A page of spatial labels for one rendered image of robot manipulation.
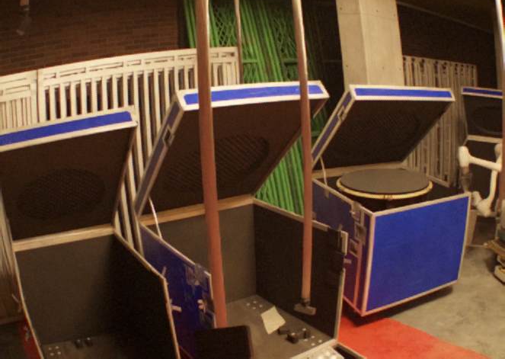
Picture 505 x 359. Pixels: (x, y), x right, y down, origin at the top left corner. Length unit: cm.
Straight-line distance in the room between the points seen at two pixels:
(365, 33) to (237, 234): 219
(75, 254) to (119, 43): 282
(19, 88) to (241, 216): 206
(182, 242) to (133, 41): 266
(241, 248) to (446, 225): 161
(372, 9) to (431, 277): 258
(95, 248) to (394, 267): 205
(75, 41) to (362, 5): 299
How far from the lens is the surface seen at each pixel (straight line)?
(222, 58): 443
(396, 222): 324
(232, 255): 353
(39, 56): 493
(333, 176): 419
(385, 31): 473
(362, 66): 445
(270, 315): 345
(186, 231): 329
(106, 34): 515
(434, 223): 349
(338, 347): 313
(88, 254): 306
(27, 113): 373
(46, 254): 301
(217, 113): 243
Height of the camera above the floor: 192
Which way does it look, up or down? 13 degrees down
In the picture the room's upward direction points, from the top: 3 degrees counter-clockwise
